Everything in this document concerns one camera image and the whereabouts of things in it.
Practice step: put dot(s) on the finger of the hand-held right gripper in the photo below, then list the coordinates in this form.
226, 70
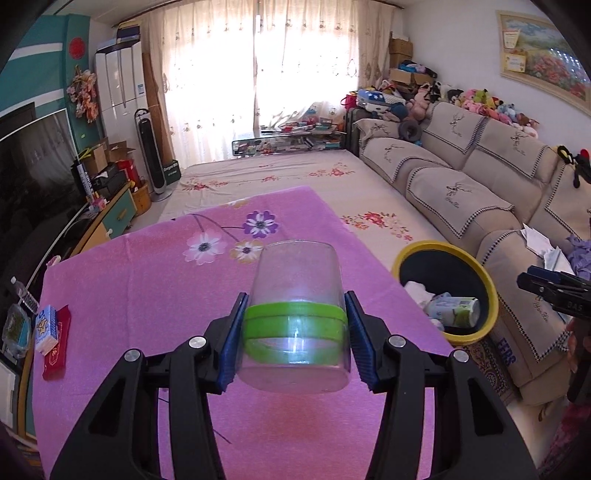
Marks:
535, 284
547, 272

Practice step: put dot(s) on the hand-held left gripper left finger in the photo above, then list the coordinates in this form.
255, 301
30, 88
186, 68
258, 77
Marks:
233, 341

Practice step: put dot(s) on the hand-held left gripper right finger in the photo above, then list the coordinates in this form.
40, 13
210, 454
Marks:
358, 341

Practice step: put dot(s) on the black yellow-rimmed trash bin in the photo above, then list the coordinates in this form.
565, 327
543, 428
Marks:
461, 277

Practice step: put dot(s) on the white paper towel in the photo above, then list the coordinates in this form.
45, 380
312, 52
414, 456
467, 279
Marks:
420, 290

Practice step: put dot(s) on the green white coconut water bottle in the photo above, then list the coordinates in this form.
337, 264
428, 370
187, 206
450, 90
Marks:
455, 311

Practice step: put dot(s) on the clear jar with green band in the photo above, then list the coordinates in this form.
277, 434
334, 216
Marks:
295, 277

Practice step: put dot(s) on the person's right hand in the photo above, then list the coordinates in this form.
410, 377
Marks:
577, 341

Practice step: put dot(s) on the white papers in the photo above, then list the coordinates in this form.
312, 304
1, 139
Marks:
549, 251

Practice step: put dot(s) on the purple cloth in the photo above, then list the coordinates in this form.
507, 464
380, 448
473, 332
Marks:
579, 256

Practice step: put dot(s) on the patterned rug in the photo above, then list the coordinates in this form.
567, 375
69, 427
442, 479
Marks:
489, 369

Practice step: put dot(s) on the pink floral tablecloth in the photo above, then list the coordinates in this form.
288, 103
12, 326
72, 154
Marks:
138, 300

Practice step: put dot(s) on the black yellow plush toy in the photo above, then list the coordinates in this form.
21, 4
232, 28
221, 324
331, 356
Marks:
575, 161

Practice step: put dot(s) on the beige sofa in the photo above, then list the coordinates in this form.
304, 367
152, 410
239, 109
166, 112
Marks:
461, 184

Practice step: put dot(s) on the red patterned clothing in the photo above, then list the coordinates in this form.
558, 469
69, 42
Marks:
568, 443

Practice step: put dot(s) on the yellow basket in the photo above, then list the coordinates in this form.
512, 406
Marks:
142, 198

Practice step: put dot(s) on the tv cabinet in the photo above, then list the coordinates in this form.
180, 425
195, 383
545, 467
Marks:
117, 214

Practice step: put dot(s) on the red packet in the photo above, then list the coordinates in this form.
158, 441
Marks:
60, 355

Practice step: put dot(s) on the small black carton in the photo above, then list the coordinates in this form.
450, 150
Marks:
171, 173

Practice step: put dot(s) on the pile of plush toys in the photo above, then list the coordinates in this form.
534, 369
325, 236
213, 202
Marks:
480, 104

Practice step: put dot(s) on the blue cartoon tissue pack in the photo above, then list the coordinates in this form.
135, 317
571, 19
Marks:
46, 330

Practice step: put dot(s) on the grey round pillow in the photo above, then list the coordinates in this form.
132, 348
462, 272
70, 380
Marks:
410, 130

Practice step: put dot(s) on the red box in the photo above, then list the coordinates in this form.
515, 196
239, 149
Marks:
129, 173

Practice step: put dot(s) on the black white tower fan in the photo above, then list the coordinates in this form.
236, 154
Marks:
152, 152

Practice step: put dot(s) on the glass coffee table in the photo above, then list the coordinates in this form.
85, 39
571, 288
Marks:
286, 141

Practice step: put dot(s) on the clear plastic water bottle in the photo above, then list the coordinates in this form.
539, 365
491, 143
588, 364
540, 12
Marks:
25, 295

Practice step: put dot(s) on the clear green-label plastic container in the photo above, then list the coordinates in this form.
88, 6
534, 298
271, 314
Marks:
16, 330

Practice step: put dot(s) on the framed flower painting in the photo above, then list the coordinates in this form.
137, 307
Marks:
545, 50

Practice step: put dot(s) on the tall black box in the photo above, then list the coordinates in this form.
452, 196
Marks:
83, 177

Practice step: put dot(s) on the open cardboard box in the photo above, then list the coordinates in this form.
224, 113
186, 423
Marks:
99, 157

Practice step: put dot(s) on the blue star-print bag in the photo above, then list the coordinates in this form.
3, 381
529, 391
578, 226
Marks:
374, 98

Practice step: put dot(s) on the black television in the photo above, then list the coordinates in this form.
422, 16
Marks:
32, 184

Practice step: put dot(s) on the stacked cardboard boxes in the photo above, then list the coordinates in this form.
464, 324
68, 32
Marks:
401, 55

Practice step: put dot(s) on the sheer beige curtain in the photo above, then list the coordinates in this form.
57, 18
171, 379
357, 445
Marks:
207, 69

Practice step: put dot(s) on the hanging artificial flowers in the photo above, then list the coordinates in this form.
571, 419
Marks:
85, 94

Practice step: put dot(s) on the round red wall decoration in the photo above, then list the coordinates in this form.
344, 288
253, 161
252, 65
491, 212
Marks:
77, 47

